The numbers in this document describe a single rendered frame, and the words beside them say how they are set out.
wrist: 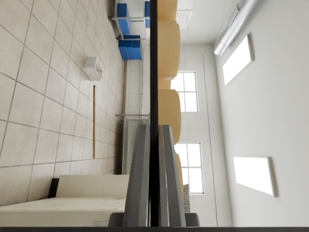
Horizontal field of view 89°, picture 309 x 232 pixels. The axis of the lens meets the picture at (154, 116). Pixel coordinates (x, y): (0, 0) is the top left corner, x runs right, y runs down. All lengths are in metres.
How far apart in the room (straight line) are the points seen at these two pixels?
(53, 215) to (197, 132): 4.26
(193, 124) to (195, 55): 2.31
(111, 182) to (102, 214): 0.72
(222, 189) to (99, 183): 3.92
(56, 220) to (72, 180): 0.77
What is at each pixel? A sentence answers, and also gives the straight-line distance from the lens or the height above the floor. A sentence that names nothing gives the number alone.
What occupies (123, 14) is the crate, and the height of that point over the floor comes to 0.33.
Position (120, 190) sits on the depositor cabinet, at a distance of 1.65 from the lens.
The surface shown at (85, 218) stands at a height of 0.65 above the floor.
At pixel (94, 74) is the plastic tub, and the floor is 0.11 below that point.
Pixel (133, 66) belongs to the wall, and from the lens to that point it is 5.47.
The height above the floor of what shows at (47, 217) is 0.46.
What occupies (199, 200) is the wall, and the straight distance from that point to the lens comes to 4.95.
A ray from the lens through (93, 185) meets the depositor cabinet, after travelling 1.72.
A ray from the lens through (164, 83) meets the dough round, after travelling 0.19.
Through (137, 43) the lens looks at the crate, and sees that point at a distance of 4.85.
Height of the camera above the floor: 1.00
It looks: level
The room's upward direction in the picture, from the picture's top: 90 degrees clockwise
